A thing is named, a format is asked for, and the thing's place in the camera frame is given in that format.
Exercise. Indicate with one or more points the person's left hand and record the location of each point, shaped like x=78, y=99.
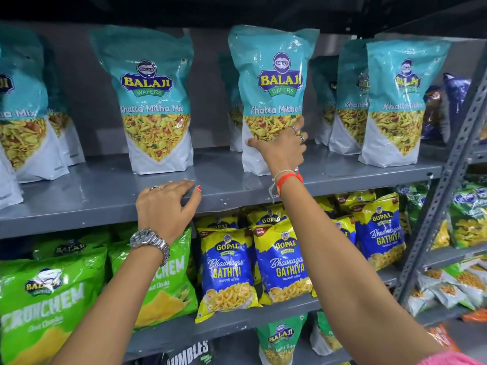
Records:
x=161, y=212

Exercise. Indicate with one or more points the person's right hand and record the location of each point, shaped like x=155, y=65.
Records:
x=281, y=153

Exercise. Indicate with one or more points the person's right thumb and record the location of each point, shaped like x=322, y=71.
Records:
x=256, y=143

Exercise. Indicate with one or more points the person's left thumb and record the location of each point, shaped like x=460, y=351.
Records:
x=194, y=199

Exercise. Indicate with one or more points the teal snack pouch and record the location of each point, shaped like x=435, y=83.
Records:
x=272, y=53

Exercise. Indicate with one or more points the person's left forearm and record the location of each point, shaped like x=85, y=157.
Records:
x=114, y=304

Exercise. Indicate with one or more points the person's right forearm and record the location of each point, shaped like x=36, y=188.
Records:
x=342, y=269

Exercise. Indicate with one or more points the silver metal wristwatch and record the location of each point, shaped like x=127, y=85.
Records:
x=149, y=238

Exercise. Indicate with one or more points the row of blue yellow packets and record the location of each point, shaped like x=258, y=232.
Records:
x=228, y=262

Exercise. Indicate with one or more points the grey metal shelving unit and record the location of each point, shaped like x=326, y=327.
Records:
x=95, y=193

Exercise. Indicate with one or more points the row of teal pouches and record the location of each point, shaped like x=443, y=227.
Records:
x=152, y=53

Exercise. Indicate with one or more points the black snack packet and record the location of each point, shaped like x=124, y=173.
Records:
x=190, y=353

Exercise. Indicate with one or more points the green white snack pouch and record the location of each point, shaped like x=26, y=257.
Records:
x=323, y=336
x=279, y=338

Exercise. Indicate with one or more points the dark green snack packet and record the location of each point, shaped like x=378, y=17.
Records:
x=413, y=203

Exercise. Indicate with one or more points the purple snack packet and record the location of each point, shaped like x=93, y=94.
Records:
x=433, y=110

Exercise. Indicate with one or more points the large green chips bag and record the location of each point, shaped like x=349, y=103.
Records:
x=42, y=307

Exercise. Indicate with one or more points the shiny blue snack packet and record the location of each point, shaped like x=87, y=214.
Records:
x=456, y=98

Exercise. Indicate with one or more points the green yellow snack packet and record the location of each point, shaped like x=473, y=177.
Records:
x=468, y=216

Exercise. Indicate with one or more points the pile of white green pouches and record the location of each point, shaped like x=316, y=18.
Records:
x=449, y=287

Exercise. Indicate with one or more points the orange snack packet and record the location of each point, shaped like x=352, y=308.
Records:
x=475, y=316
x=441, y=337

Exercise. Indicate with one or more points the pink sleeve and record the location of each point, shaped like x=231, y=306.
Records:
x=449, y=359

